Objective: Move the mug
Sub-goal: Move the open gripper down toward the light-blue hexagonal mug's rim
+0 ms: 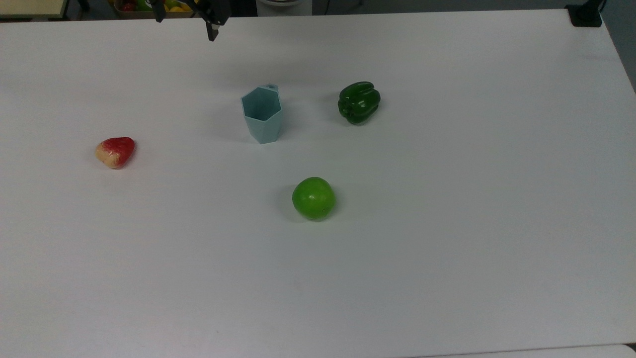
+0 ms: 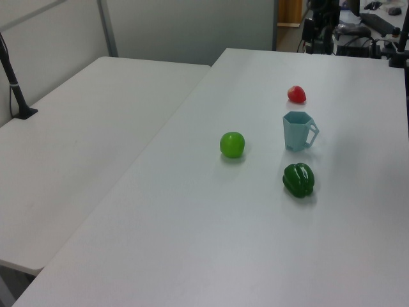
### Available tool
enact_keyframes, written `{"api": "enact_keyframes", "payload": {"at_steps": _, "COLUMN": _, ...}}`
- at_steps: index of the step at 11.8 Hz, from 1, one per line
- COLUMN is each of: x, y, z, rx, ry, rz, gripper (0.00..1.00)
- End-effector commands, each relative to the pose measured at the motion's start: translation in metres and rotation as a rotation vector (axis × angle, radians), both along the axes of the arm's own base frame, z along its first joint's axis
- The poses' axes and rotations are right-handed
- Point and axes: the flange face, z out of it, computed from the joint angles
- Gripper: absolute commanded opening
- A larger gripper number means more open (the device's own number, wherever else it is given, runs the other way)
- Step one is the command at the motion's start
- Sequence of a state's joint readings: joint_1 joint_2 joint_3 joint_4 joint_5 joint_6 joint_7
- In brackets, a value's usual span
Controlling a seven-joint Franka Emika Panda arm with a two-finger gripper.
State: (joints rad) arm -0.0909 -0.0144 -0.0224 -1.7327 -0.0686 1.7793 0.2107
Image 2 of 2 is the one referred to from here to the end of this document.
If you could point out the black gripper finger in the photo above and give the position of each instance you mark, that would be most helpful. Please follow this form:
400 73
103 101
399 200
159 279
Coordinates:
328 40
308 29

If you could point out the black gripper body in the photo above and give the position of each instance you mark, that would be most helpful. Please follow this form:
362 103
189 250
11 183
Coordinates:
324 12

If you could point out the light blue hexagonal mug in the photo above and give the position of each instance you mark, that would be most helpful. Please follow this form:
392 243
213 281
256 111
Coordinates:
295 136

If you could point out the orange wooden panel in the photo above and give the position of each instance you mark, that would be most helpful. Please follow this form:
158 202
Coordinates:
289 12

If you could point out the black game controller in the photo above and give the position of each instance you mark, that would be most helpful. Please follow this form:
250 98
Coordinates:
353 30

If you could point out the black keyboard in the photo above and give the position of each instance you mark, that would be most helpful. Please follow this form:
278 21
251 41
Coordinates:
377 22

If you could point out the red strawberry toy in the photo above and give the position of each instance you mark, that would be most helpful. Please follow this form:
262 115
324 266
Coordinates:
297 94

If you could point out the grey computer mouse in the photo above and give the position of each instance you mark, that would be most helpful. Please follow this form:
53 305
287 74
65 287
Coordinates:
395 11

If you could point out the black clamp stand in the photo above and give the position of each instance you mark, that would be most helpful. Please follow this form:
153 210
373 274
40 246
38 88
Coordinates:
401 41

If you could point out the green apple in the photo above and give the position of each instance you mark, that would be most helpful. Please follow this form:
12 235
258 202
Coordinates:
232 144

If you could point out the green bell pepper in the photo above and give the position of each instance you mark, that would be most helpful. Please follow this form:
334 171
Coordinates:
299 179

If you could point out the grey partition frame post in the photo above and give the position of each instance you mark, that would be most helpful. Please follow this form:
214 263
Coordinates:
108 28

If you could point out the black camera stand pole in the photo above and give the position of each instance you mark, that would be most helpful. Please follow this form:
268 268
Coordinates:
12 83

